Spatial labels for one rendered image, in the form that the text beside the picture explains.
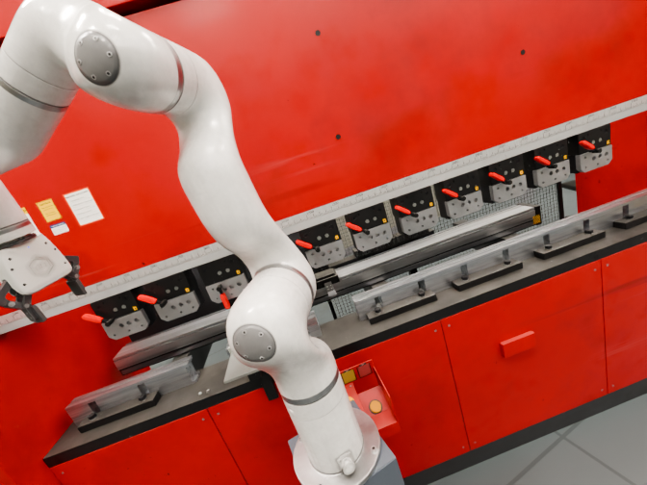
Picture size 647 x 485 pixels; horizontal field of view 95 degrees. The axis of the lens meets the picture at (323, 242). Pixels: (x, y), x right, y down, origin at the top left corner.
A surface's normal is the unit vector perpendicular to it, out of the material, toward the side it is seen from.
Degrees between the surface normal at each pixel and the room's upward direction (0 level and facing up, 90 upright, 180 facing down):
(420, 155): 90
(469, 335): 90
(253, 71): 90
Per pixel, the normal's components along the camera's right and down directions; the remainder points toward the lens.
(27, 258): 0.93, -0.15
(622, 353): 0.14, 0.24
